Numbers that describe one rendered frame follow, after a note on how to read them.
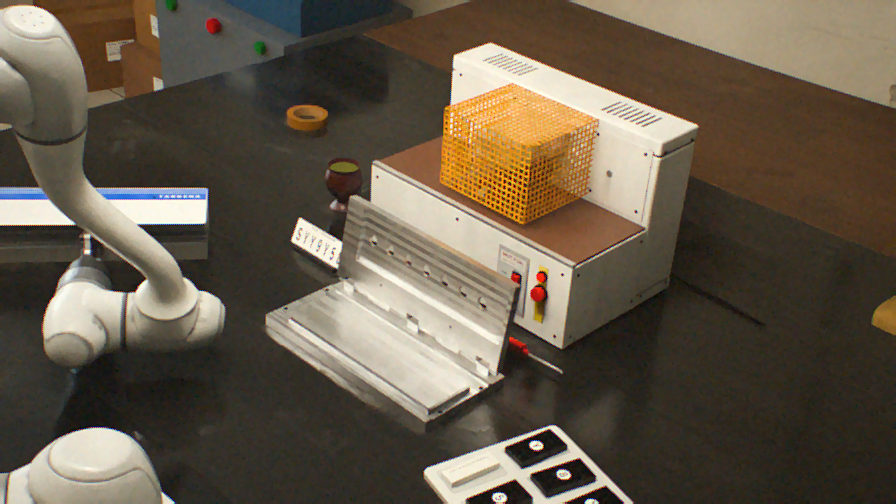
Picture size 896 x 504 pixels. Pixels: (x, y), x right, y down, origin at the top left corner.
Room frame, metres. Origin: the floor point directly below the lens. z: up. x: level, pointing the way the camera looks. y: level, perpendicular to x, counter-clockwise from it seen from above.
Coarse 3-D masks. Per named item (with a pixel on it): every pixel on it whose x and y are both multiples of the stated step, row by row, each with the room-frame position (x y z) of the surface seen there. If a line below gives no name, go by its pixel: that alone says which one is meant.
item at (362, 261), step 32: (352, 224) 2.13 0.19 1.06; (384, 224) 2.09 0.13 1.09; (352, 256) 2.11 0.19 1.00; (384, 256) 2.07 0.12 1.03; (416, 256) 2.02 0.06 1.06; (448, 256) 1.97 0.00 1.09; (384, 288) 2.04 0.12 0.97; (416, 288) 2.00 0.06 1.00; (448, 288) 1.96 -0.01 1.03; (480, 288) 1.91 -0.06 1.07; (512, 288) 1.86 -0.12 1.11; (448, 320) 1.92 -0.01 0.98; (480, 320) 1.89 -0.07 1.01; (512, 320) 1.85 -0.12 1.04; (480, 352) 1.86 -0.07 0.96
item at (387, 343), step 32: (352, 288) 2.10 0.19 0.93; (288, 320) 1.98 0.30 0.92; (320, 320) 1.99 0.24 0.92; (352, 320) 2.00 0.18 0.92; (384, 320) 2.00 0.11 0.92; (416, 320) 1.99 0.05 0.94; (320, 352) 1.88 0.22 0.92; (352, 352) 1.89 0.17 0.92; (384, 352) 1.90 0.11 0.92; (416, 352) 1.90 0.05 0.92; (448, 352) 1.91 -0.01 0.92; (416, 384) 1.81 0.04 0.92; (448, 384) 1.81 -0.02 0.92; (480, 384) 1.82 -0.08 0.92; (416, 416) 1.71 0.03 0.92; (448, 416) 1.74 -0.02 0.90
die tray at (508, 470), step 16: (560, 432) 1.71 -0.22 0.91; (496, 448) 1.66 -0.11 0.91; (576, 448) 1.67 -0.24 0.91; (448, 464) 1.61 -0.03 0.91; (512, 464) 1.62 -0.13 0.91; (544, 464) 1.63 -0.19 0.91; (592, 464) 1.64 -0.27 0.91; (432, 480) 1.57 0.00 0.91; (480, 480) 1.57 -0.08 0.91; (496, 480) 1.58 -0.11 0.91; (528, 480) 1.58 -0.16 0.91; (608, 480) 1.60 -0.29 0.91; (448, 496) 1.53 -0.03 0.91; (464, 496) 1.53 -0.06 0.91; (544, 496) 1.55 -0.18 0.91; (560, 496) 1.55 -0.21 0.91; (576, 496) 1.55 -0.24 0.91; (624, 496) 1.57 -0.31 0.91
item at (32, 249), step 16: (208, 208) 2.34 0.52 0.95; (144, 224) 2.20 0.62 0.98; (160, 224) 2.20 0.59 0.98; (176, 224) 2.21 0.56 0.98; (192, 224) 2.21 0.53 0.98; (208, 224) 2.31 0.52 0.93; (0, 240) 2.15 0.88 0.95; (16, 240) 2.16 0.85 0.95; (32, 240) 2.16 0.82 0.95; (48, 240) 2.17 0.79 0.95; (64, 240) 2.17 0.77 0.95; (160, 240) 2.20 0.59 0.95; (176, 240) 2.21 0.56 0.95; (192, 240) 2.21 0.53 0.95; (208, 240) 2.27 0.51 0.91; (0, 256) 2.15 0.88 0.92; (16, 256) 2.15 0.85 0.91; (32, 256) 2.16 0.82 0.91; (48, 256) 2.16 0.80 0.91; (64, 256) 2.17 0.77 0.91; (112, 256) 2.18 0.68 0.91; (176, 256) 2.21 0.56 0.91; (192, 256) 2.21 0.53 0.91
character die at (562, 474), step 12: (552, 468) 1.60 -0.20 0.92; (564, 468) 1.61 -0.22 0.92; (576, 468) 1.61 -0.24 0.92; (588, 468) 1.61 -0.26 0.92; (540, 480) 1.57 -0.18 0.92; (552, 480) 1.58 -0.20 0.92; (564, 480) 1.58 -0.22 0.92; (576, 480) 1.58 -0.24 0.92; (588, 480) 1.59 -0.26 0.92; (552, 492) 1.55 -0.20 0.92
